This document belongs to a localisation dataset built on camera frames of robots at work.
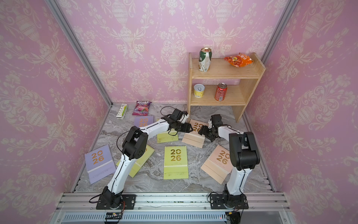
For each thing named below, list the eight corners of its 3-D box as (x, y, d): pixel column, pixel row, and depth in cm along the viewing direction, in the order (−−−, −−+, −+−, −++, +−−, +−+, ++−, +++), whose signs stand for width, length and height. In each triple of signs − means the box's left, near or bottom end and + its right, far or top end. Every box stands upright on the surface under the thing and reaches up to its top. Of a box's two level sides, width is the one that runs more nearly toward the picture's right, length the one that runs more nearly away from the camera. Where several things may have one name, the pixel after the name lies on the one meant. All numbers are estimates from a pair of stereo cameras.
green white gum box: (118, 120, 112) (115, 116, 109) (122, 107, 122) (120, 103, 118) (124, 120, 112) (122, 116, 108) (128, 107, 122) (126, 103, 118)
